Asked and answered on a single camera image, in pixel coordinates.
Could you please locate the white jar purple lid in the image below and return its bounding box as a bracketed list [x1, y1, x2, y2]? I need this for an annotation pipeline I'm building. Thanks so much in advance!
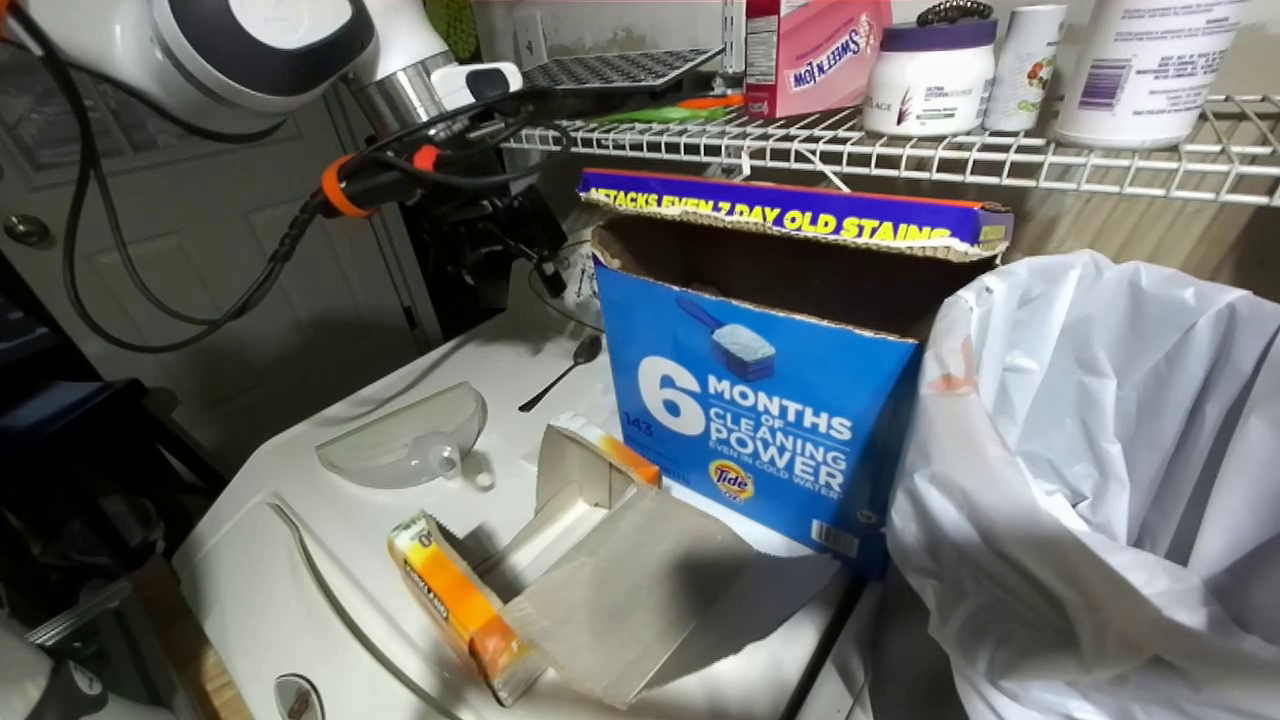
[859, 15, 1001, 140]

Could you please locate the large white tub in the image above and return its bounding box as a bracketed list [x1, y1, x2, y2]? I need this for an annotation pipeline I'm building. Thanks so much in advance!
[1044, 0, 1251, 153]

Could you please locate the white plastic trash bag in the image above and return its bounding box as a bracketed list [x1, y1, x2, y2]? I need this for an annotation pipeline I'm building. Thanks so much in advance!
[883, 248, 1280, 720]

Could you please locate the orange Kirkland cardboard box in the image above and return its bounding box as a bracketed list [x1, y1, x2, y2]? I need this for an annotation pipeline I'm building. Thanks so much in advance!
[384, 411, 669, 714]

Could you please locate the white wire shelf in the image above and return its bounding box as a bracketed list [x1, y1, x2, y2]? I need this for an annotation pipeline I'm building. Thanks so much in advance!
[506, 91, 1280, 211]

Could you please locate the pink red carton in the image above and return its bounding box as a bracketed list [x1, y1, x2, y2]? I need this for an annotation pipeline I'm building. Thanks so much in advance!
[738, 0, 897, 125]

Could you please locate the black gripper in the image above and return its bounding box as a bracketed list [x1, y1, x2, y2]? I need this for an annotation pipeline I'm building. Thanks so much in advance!
[415, 166, 581, 340]

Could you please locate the blue orange detergent box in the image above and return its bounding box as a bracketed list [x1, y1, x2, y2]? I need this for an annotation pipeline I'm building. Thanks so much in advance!
[571, 166, 1016, 585]

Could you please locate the black rod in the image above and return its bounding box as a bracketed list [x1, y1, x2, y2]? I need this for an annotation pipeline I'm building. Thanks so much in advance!
[778, 525, 893, 720]

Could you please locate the green orange sponge pack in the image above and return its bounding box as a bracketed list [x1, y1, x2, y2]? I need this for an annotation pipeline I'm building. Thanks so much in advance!
[595, 88, 751, 129]

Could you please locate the wire shelf rack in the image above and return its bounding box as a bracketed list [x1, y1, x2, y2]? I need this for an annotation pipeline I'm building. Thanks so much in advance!
[525, 43, 724, 97]

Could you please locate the wooden board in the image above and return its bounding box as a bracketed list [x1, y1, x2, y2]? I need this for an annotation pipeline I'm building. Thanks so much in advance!
[198, 646, 256, 720]

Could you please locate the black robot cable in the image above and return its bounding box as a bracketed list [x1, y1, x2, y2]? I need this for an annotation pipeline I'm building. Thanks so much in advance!
[0, 0, 591, 360]

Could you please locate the metal spoon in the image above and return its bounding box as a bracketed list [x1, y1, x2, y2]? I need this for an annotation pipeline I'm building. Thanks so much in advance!
[515, 333, 610, 416]

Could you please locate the slim white bottle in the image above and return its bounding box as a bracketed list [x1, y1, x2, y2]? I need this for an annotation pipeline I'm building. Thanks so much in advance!
[983, 0, 1074, 135]

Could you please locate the orange cable wrap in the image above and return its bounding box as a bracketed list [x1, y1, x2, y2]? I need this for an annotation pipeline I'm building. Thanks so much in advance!
[318, 148, 382, 225]

